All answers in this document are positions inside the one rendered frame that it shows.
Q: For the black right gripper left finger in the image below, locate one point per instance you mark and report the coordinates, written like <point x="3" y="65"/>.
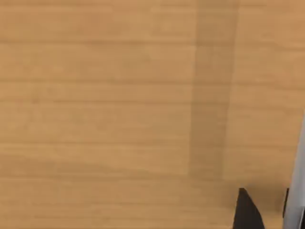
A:
<point x="246" y="212"/>

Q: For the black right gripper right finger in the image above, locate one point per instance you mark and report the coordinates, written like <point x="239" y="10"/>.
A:
<point x="285" y="202"/>

